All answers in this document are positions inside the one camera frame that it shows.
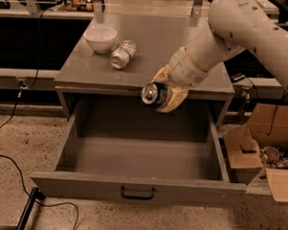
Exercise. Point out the open grey top drawer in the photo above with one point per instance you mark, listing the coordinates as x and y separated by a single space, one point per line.
181 159

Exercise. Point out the crushed can in box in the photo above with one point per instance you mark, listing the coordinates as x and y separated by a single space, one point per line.
270 154

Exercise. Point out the small black device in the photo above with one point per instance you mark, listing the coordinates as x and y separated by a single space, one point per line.
237 77

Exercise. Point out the green and white soda can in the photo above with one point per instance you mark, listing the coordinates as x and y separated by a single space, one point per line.
123 54

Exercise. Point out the white ceramic bowl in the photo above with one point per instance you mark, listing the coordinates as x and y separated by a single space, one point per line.
101 38

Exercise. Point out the blue pepsi can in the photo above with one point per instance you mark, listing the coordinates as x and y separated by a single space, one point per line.
154 94

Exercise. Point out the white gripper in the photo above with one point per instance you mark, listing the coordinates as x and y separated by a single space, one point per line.
185 70

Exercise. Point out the grey metal cabinet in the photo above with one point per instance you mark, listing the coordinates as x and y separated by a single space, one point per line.
117 93

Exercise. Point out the black metal stand leg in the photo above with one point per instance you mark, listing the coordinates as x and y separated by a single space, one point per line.
21 224

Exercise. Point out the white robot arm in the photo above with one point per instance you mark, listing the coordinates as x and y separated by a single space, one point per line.
233 26

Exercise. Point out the black drawer handle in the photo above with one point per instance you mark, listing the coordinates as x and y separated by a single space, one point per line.
137 195

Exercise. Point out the colourful items on shelf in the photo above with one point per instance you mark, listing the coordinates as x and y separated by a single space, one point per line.
79 5

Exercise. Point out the brown cardboard box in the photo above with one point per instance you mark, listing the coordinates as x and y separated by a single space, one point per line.
258 152

